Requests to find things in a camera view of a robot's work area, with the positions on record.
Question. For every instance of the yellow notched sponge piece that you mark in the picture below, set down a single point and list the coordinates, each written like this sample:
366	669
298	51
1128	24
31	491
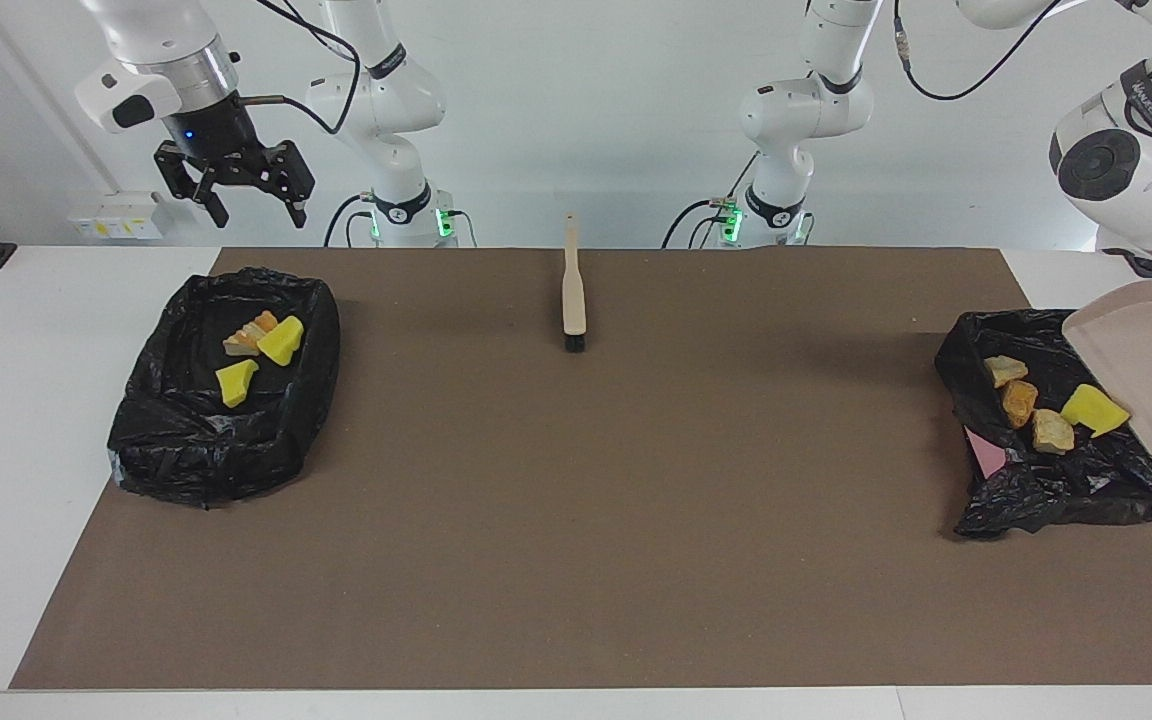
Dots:
1091	410

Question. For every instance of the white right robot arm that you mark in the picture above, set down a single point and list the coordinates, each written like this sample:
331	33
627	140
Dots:
156	40

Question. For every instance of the black bag lined rectangular bin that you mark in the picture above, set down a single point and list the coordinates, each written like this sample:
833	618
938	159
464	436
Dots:
186	450

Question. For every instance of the pink plastic bin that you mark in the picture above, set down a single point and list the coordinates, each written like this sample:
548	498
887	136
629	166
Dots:
986	455

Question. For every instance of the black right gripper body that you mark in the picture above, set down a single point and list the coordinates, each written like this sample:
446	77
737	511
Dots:
221	150

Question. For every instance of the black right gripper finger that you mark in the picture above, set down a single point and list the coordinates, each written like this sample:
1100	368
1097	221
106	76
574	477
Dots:
214	205
297	208

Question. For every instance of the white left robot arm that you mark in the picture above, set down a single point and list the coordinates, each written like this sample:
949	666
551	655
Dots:
1126	170

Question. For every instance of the yellow wavy sponge piece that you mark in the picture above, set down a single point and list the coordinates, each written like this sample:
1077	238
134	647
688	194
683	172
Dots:
281	342

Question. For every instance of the crumpled black trash bag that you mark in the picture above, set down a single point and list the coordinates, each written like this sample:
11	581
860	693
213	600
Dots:
1056	490

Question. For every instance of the brown paper table mat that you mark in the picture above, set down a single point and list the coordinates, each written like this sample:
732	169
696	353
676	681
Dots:
576	620

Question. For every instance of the white wall socket box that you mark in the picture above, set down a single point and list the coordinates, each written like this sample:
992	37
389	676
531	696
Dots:
121	215

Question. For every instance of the yellow trapezoid sponge piece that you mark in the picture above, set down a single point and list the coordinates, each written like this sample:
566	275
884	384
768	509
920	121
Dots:
236	383

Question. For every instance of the striped toy croissant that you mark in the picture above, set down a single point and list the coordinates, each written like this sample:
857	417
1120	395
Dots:
1004	371
1053	432
248	338

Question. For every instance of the beige brush with black bristles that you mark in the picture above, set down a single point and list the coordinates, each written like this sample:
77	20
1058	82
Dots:
573	300

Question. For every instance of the brown toy bread roll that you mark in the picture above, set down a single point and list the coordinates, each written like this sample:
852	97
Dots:
1019	403

